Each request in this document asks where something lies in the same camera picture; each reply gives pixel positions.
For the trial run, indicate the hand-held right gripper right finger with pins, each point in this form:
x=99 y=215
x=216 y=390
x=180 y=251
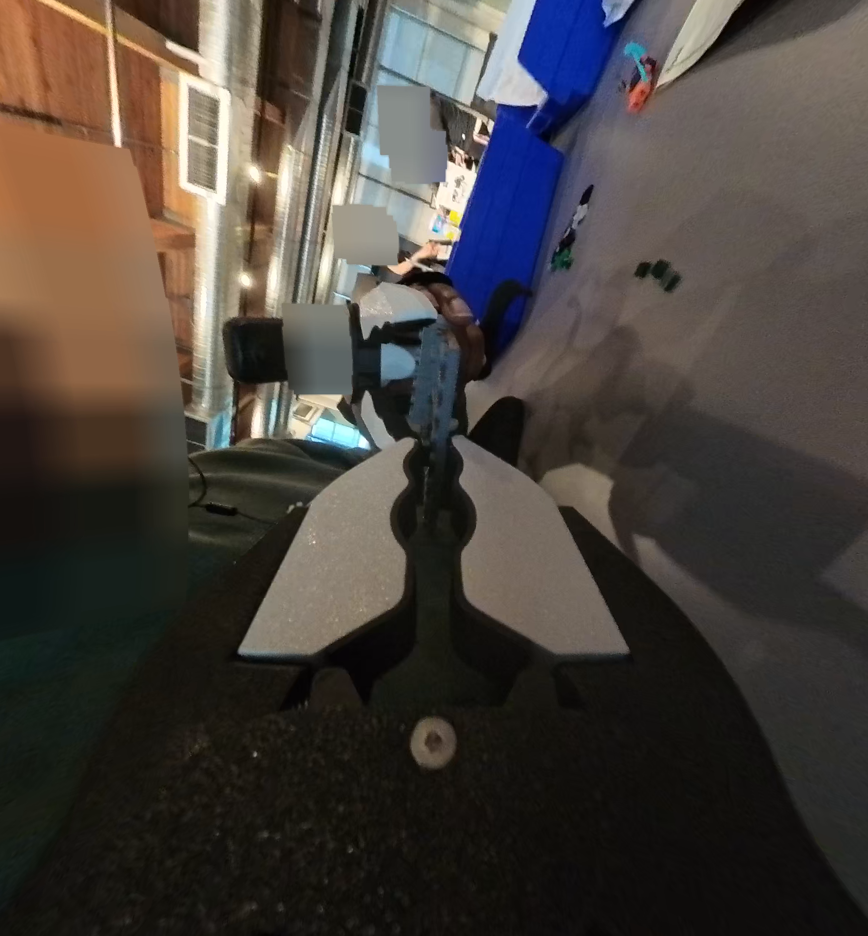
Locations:
x=536 y=570

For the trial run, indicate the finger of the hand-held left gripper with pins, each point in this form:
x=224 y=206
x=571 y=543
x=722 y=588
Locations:
x=401 y=306
x=401 y=363

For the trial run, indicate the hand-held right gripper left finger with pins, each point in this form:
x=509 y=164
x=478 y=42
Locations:
x=331 y=570

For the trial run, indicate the grey studded brick baseplate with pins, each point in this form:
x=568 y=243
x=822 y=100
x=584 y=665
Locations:
x=437 y=395

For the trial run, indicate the pale grey desk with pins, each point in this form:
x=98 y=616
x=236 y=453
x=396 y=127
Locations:
x=733 y=219

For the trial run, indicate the person's left hand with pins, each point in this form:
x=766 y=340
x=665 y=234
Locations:
x=474 y=344

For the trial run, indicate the black chair armrest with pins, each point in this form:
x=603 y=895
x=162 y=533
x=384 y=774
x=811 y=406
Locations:
x=503 y=292

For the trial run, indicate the person's dark clothing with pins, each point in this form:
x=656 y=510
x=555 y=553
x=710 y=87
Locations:
x=273 y=468

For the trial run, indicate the black white green brick pile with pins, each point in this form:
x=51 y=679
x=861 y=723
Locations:
x=572 y=234

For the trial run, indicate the white cloth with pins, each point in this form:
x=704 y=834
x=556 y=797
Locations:
x=510 y=73

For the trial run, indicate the white vent grille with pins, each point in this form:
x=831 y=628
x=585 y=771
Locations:
x=203 y=139

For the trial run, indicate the teal and orange toy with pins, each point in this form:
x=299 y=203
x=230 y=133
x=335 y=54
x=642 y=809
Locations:
x=640 y=77

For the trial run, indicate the pale fabric bundle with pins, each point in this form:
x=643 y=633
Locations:
x=697 y=36

